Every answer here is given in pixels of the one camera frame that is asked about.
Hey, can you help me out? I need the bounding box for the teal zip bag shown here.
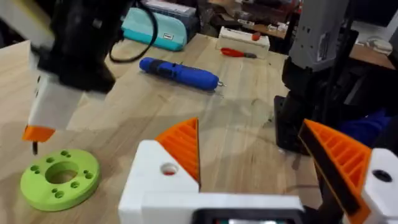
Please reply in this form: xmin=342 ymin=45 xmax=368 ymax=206
xmin=121 ymin=7 xmax=189 ymax=52

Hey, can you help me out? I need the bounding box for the grey box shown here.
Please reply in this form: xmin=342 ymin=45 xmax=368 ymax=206
xmin=142 ymin=0 xmax=200 ymax=34

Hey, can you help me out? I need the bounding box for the blue electric screwdriver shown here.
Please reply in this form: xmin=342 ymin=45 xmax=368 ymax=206
xmin=139 ymin=57 xmax=226 ymax=91

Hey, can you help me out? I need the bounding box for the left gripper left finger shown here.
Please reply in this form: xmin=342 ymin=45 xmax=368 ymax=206
xmin=118 ymin=117 xmax=201 ymax=224

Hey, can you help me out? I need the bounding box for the white box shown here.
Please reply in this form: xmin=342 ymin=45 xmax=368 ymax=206
xmin=216 ymin=26 xmax=271 ymax=60

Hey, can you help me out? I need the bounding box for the blue cloth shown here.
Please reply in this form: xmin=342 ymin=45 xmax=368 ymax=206
xmin=337 ymin=108 xmax=393 ymax=147

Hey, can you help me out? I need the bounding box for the red handled screwdriver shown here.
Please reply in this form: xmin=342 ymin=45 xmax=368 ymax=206
xmin=220 ymin=47 xmax=258 ymax=59

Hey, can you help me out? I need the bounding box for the black cable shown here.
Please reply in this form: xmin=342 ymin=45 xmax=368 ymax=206
xmin=108 ymin=0 xmax=159 ymax=63

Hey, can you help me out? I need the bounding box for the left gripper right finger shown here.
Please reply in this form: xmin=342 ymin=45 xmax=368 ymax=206
xmin=298 ymin=119 xmax=398 ymax=224

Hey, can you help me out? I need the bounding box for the green disc with holes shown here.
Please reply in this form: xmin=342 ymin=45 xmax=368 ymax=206
xmin=20 ymin=148 xmax=101 ymax=212

